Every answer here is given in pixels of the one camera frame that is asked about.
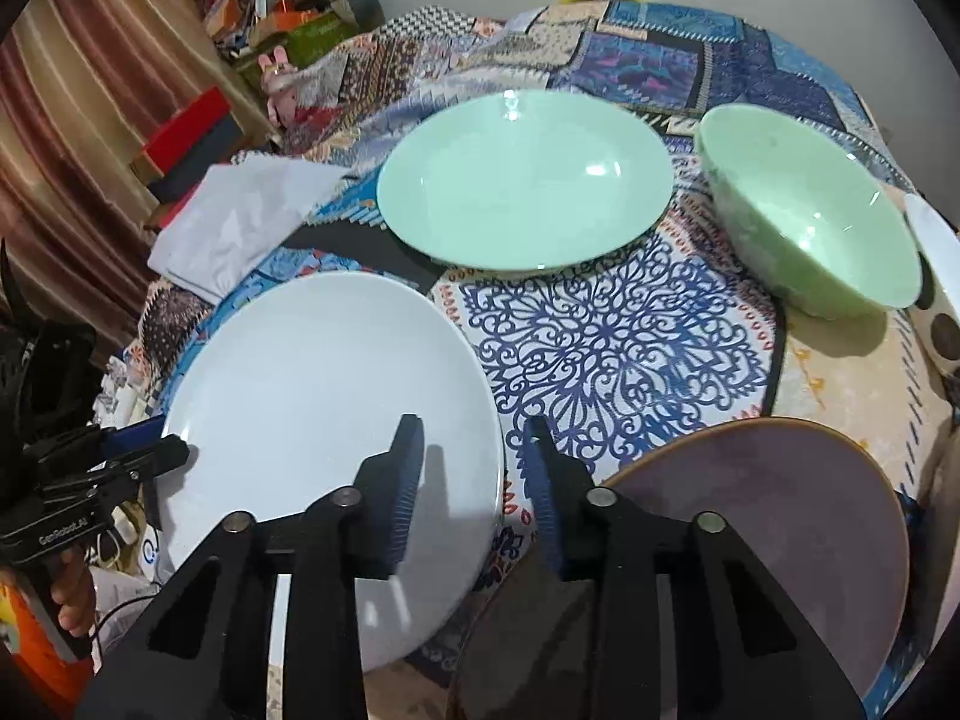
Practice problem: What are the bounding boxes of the white plate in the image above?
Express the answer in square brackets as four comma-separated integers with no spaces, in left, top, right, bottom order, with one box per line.
[160,271,507,672]

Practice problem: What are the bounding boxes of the mint green shallow plate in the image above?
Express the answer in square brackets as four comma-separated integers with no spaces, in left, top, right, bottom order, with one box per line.
[376,88,676,275]

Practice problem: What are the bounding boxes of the purple plate with brown rim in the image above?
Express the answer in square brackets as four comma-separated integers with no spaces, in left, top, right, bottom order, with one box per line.
[447,420,912,720]

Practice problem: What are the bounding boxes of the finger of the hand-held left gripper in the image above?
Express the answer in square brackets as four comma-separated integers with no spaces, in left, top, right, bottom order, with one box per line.
[26,420,164,466]
[30,436,190,512]

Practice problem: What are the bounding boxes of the brown dotted white dish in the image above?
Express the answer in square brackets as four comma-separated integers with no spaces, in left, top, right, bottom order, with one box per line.
[911,255,960,377]

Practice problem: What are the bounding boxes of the brown striped curtain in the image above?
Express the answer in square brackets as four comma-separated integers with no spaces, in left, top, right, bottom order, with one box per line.
[0,0,271,361]

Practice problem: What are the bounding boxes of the blue patchwork printed blanket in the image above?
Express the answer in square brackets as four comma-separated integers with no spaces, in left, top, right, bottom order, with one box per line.
[97,0,938,720]

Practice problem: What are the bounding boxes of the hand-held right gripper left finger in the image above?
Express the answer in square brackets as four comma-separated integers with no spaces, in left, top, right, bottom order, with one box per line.
[75,414,427,720]

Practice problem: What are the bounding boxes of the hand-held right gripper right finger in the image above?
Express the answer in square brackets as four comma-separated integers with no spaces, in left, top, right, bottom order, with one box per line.
[523,416,867,720]

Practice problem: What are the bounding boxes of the person's left hand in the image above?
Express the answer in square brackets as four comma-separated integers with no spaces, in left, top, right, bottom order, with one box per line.
[49,544,98,638]

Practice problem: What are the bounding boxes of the red box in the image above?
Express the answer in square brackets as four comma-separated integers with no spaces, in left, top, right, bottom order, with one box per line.
[129,86,233,181]

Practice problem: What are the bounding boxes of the navy box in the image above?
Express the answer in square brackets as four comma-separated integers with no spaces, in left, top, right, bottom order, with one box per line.
[146,120,245,205]

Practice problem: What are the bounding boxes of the white cloth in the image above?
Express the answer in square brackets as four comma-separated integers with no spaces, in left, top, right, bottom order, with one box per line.
[148,160,353,305]

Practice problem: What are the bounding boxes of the mint green deep bowl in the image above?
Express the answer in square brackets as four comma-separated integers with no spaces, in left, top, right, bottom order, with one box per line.
[694,103,923,320]

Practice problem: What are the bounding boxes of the green cardboard box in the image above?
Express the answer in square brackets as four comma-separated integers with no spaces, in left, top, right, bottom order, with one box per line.
[289,15,355,67]

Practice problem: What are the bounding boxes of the white deep bowl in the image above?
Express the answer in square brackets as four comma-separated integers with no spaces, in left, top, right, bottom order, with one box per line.
[902,193,960,308]

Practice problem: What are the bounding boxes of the pink rabbit toy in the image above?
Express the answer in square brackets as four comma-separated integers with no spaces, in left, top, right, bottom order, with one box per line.
[259,45,302,125]

